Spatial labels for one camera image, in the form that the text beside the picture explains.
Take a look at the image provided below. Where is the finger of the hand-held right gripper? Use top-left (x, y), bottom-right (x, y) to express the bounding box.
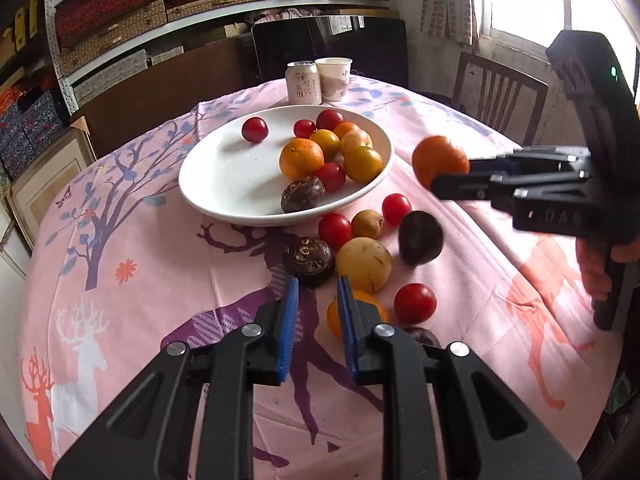
top-left (469, 146), bottom-right (593, 173)
top-left (431, 170), bottom-right (593, 213)

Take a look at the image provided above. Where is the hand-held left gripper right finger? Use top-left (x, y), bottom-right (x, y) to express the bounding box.
top-left (336, 275), bottom-right (583, 480)

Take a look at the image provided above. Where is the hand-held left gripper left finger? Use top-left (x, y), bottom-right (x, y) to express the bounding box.
top-left (52, 276), bottom-right (301, 480)

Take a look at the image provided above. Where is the dark purple passion fruit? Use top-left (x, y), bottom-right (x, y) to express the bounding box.
top-left (402, 326), bottom-right (442, 348)
top-left (280, 176), bottom-right (326, 214)
top-left (398, 211), bottom-right (444, 267)
top-left (283, 237), bottom-right (336, 288)

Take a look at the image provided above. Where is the yellowish orange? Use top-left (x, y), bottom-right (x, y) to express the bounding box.
top-left (343, 146), bottom-right (384, 184)

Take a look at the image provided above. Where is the small yellow passion fruit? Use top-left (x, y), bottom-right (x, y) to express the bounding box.
top-left (351, 209), bottom-right (385, 239)

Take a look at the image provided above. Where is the white oval plate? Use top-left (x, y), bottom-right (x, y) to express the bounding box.
top-left (178, 104), bottom-right (396, 227)

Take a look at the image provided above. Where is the person's right hand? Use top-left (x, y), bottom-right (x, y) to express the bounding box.
top-left (575, 237), bottom-right (640, 302)

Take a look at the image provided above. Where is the dark wooden chair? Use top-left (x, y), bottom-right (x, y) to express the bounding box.
top-left (452, 51), bottom-right (549, 146)

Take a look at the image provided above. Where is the pink printed tablecloth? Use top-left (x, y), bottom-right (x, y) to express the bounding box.
top-left (17, 75), bottom-right (631, 480)

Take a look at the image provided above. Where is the white paper cup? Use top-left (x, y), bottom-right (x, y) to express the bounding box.
top-left (315, 56), bottom-right (353, 102)

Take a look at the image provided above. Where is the checked curtain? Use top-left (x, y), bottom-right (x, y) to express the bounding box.
top-left (420, 0), bottom-right (481, 51)

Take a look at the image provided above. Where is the black glass panel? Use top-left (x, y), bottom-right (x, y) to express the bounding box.
top-left (251, 16), bottom-right (411, 96)

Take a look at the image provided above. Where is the white drink can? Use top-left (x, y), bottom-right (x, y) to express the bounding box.
top-left (285, 60), bottom-right (322, 107)

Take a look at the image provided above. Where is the pink cloth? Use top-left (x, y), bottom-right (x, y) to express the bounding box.
top-left (255, 7), bottom-right (341, 23)

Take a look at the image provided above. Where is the brown wooden board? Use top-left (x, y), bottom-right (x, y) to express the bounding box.
top-left (82, 35), bottom-right (261, 161)

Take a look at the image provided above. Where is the row of grey patterned boxes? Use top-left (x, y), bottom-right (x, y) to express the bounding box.
top-left (75, 47), bottom-right (186, 101)

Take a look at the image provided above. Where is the stack of blue patterned boxes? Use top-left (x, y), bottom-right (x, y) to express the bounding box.
top-left (0, 92), bottom-right (68, 181)

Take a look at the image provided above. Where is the long tan woven box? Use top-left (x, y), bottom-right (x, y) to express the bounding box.
top-left (60, 0), bottom-right (168, 76)

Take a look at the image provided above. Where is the white metal shelf rack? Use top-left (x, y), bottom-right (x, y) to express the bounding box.
top-left (42, 0), bottom-right (401, 116)

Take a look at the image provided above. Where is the stack of red patterned boxes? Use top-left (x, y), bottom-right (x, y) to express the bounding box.
top-left (55, 0), bottom-right (151, 48)

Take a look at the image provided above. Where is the pile of yellow boxes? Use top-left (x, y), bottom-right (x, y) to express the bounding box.
top-left (0, 0), bottom-right (41, 61)

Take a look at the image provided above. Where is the wooden picture frame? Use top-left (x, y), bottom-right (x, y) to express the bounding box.
top-left (10, 130), bottom-right (96, 251)

